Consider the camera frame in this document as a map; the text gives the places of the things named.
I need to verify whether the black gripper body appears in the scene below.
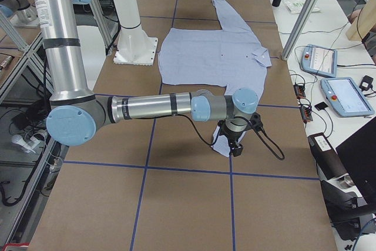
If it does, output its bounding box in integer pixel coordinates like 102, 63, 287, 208
219, 121, 243, 157

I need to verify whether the light blue striped shirt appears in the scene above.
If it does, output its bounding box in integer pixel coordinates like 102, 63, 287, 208
157, 0, 272, 158

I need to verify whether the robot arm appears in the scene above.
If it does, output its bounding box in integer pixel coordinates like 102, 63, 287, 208
34, 0, 261, 156

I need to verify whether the lower teach pendant tablet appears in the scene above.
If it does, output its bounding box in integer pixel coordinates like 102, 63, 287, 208
320, 77, 375, 118

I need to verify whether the teach pendant tablet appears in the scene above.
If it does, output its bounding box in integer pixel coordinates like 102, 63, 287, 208
320, 77, 375, 118
300, 44, 338, 78

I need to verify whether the upper teach pendant tablet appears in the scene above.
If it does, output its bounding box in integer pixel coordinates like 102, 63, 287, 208
300, 44, 338, 78

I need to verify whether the black monitor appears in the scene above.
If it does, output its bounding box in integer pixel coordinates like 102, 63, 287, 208
336, 119, 375, 203

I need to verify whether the white plastic bag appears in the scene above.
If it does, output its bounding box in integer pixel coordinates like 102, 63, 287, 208
283, 0, 306, 14

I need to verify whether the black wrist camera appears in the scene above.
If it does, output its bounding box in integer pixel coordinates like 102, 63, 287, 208
250, 112, 264, 132

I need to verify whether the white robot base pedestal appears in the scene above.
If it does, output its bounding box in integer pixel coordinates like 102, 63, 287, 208
113, 0, 158, 66

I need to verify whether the aluminium frame post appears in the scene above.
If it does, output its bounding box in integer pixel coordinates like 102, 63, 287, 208
281, 0, 317, 61

